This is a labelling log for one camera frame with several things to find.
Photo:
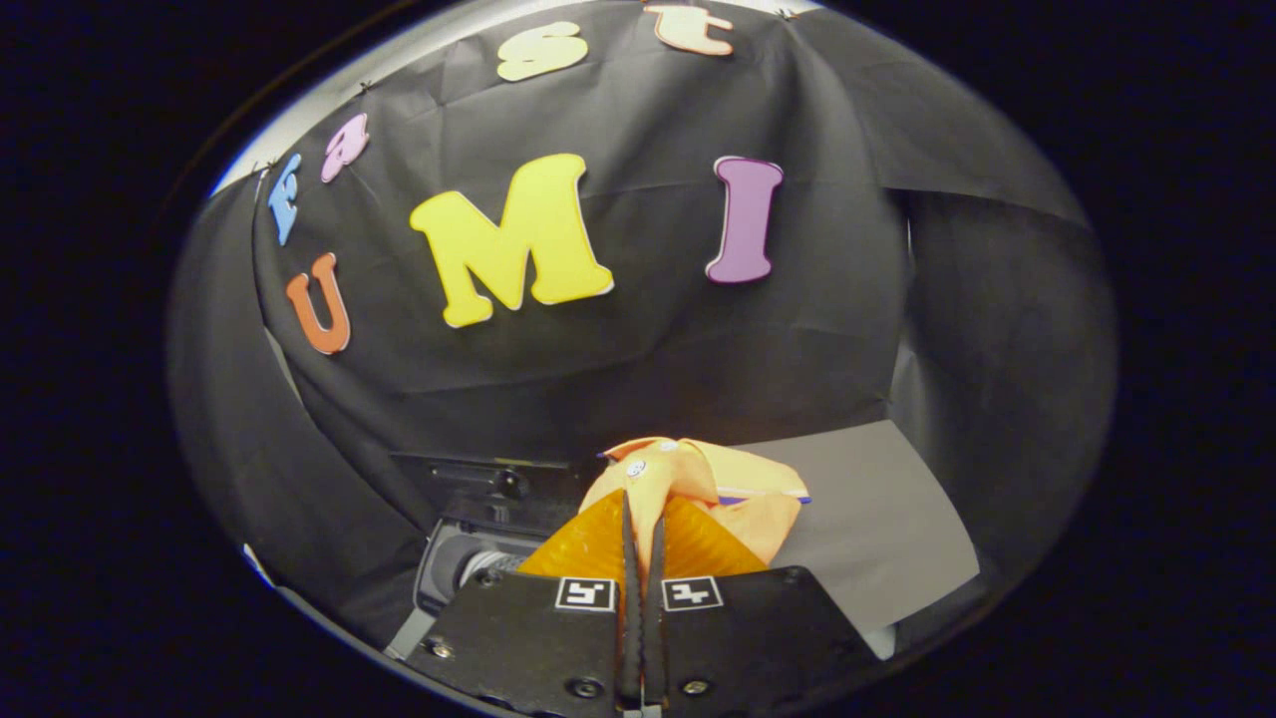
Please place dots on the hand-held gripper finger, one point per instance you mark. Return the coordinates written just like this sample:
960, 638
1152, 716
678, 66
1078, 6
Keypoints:
654, 648
629, 648

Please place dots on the orange polo shirt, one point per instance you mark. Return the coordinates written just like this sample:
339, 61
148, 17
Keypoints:
698, 469

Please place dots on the grey washing machine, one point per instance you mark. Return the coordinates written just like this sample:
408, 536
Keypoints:
459, 568

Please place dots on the glass washing machine lid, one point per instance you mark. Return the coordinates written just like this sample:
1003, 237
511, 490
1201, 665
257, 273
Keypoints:
469, 479

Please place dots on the grey cabinet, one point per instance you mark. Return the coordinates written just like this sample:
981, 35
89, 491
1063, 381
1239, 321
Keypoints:
857, 529

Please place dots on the black backdrop cloth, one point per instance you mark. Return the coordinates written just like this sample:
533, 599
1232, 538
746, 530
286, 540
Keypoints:
638, 359

